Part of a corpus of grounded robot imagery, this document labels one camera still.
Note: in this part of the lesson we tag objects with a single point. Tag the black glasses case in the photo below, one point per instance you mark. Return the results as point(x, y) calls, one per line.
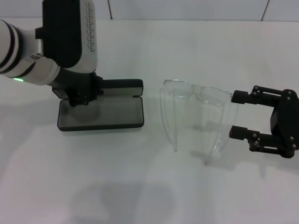
point(102, 116)

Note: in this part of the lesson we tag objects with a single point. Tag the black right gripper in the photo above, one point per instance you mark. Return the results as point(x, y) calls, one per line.
point(285, 121)

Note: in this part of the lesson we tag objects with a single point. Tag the clear frame glasses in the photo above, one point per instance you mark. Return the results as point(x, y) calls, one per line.
point(198, 88)

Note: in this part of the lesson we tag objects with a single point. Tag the left wrist camera housing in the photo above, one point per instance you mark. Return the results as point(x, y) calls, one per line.
point(60, 35)

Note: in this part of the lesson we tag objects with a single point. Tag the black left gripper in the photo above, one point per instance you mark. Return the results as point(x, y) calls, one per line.
point(81, 81)

